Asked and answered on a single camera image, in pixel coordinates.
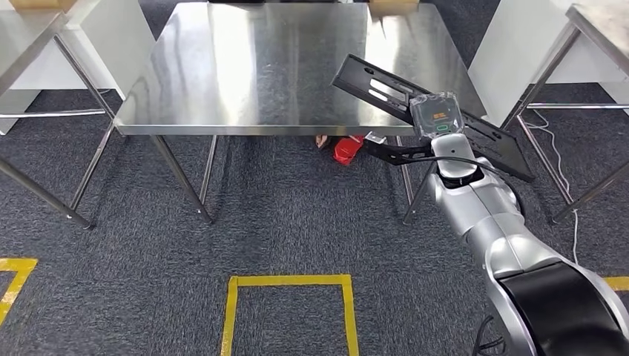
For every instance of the black plastic part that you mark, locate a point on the black plastic part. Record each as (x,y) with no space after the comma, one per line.
(491,142)

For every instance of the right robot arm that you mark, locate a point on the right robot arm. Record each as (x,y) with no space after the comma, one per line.
(491,216)

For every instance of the stainless steel workbench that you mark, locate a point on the stainless steel workbench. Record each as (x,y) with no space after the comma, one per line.
(245,73)

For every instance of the person's foot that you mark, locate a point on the person's foot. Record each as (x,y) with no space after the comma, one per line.
(322,141)

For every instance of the red plastic object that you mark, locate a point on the red plastic object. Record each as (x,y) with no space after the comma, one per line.
(348,150)

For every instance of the yellow floor tape square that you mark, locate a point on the yellow floor tape square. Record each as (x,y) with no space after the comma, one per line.
(618,283)
(290,280)
(17,275)

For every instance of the cardboard box with tools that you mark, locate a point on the cardboard box with tools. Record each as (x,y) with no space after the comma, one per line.
(393,1)

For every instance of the white partition panel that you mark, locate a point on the white partition panel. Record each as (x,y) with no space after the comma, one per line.
(113,44)
(516,54)

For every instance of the stainless steel table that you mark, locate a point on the stainless steel table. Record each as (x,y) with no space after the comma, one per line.
(604,24)
(24,34)

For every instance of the plain cardboard box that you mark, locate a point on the plain cardboard box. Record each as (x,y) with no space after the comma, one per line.
(39,4)

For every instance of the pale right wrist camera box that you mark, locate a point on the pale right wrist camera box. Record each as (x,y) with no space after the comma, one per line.
(376,137)

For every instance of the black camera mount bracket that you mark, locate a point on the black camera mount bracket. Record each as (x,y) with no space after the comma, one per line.
(393,153)

